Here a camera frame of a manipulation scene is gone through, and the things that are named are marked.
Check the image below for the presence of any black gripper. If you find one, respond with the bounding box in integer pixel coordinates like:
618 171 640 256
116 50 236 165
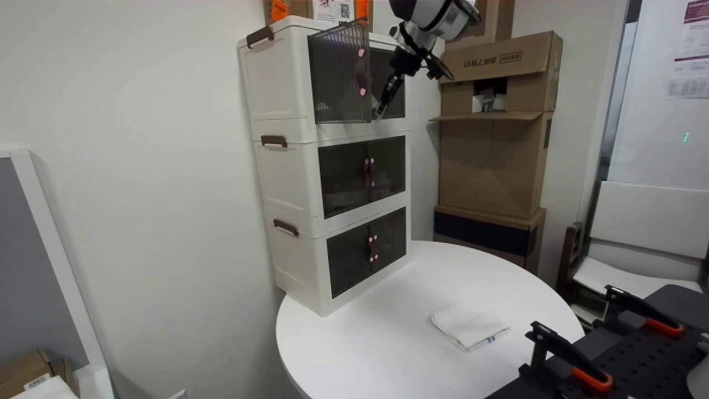
374 22 452 117

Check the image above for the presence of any wall poster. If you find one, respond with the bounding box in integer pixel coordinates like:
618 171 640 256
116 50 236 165
669 0 709 100

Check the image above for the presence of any black orange clamp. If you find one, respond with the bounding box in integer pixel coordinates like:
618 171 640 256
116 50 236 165
604 286 684 339
528 321 614 392

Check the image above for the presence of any white three-tier storage cabinet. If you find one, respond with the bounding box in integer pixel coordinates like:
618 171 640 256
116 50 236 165
238 17 409 315

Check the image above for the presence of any black orange clamp front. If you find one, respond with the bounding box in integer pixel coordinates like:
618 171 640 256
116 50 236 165
528 321 614 392

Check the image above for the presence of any black orange clamp rear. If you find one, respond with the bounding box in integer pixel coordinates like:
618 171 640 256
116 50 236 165
604 286 684 339

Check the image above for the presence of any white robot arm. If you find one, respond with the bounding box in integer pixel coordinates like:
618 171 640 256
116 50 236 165
373 0 480 117

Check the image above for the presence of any white folded cloth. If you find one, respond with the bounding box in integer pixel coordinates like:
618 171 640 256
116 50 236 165
429 306 509 350

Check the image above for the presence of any smoked top cabinet door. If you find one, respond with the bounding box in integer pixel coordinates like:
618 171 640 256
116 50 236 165
308 22 373 125

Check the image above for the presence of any tall cardboard box stack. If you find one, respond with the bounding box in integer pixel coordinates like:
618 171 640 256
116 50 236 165
435 0 562 273

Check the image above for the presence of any white panel leaning right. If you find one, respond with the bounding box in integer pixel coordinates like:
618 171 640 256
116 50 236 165
573 182 709 298

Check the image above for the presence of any white framed board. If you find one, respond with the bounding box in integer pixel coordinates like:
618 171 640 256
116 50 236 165
0 144 116 399

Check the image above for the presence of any orange white box on top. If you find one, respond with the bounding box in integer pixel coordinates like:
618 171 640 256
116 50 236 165
264 0 373 28

